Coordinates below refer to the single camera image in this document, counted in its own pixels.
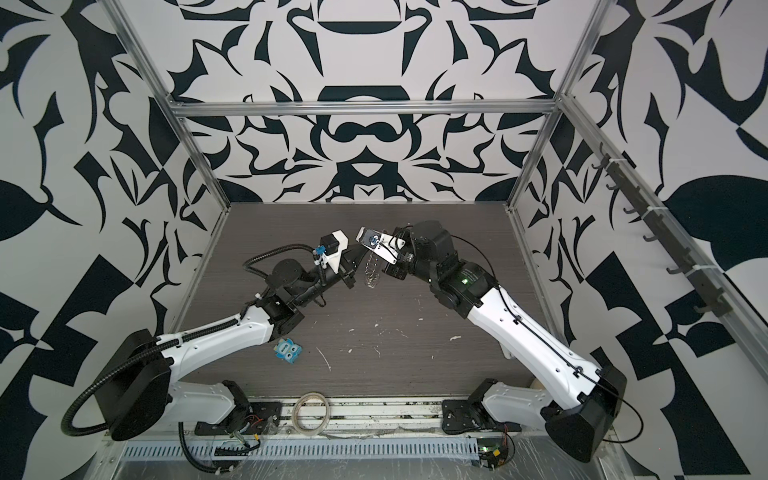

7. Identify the silver keyring with keys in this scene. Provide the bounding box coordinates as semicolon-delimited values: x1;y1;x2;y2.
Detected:
364;252;385;289

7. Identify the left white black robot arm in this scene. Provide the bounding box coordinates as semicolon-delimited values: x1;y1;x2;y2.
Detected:
95;246;366;441

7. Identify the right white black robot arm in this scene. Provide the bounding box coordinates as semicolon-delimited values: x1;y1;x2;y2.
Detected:
361;220;627;463

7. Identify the blue owl eraser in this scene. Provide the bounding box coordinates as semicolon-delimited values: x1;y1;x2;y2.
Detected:
273;338;303;364

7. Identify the clear tape roll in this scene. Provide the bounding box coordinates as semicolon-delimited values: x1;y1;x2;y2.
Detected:
291;392;331;437

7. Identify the green circuit board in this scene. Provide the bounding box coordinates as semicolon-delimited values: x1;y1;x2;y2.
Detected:
476;435;516;471

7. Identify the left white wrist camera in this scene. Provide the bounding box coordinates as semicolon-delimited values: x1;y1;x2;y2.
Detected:
314;230;349;273

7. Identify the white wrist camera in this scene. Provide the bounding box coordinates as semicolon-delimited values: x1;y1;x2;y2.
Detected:
314;230;349;273
356;227;405;265

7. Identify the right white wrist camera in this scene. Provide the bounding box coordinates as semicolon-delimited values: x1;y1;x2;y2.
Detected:
356;227;405;265

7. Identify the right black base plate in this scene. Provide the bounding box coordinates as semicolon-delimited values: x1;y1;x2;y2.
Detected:
440;399;507;435

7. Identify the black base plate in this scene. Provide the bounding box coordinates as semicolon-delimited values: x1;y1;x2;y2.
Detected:
194;401;283;436
440;399;507;435

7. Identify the black corrugated cable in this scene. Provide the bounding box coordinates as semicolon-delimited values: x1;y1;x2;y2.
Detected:
59;242;319;475

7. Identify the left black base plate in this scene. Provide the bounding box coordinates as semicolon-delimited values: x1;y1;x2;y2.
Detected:
194;401;283;436

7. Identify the white perforated cable duct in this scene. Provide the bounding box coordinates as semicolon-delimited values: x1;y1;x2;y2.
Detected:
119;439;481;462

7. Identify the black hook rail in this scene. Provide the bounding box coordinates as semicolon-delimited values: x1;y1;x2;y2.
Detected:
594;146;733;318

